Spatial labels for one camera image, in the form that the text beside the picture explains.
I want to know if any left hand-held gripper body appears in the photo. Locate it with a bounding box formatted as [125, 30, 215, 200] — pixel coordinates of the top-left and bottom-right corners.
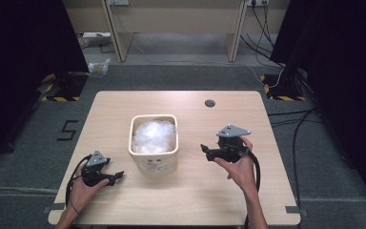
[81, 149, 118, 187]

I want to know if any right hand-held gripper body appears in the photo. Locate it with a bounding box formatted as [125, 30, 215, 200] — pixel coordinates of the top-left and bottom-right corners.
[215, 123, 253, 164]

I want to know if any cream square trash bin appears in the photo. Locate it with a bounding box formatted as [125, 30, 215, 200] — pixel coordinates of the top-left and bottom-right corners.
[127, 114, 180, 176]

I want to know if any person's left hand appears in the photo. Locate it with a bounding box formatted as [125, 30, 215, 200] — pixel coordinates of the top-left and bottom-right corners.
[70, 161, 111, 214]

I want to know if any person's right hand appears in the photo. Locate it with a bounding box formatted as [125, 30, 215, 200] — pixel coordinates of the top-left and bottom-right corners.
[213, 135, 259, 195]

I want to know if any grey tape strip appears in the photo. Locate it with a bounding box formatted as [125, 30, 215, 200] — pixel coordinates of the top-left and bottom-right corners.
[284, 205, 308, 218]
[42, 202, 67, 215]

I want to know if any black stand base striped tape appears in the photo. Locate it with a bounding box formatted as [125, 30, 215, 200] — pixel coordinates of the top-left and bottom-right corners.
[40, 72, 89, 103]
[259, 73, 308, 102]

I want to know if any clear plastic bag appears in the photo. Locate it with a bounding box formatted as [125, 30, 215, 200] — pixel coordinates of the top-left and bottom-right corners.
[87, 57, 112, 77]

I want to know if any black curtain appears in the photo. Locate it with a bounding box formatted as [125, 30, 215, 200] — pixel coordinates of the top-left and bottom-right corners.
[269, 0, 366, 218]
[0, 0, 90, 170]

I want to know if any white power strip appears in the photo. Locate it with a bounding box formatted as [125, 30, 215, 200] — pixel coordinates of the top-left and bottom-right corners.
[82, 31, 112, 39]

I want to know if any beige wooden desk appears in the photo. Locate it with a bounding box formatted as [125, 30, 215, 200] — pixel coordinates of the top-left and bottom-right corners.
[61, 0, 292, 63]

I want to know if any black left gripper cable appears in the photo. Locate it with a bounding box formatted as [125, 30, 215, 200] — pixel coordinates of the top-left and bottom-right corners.
[65, 154, 93, 206]

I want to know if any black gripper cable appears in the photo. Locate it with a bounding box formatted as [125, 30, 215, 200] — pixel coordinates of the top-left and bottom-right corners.
[65, 154, 93, 206]
[243, 150, 262, 229]

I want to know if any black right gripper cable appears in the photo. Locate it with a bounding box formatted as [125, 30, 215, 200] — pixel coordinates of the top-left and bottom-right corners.
[243, 150, 262, 229]

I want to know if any white cable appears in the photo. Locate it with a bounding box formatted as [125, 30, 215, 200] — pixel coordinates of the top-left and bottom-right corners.
[132, 40, 284, 89]

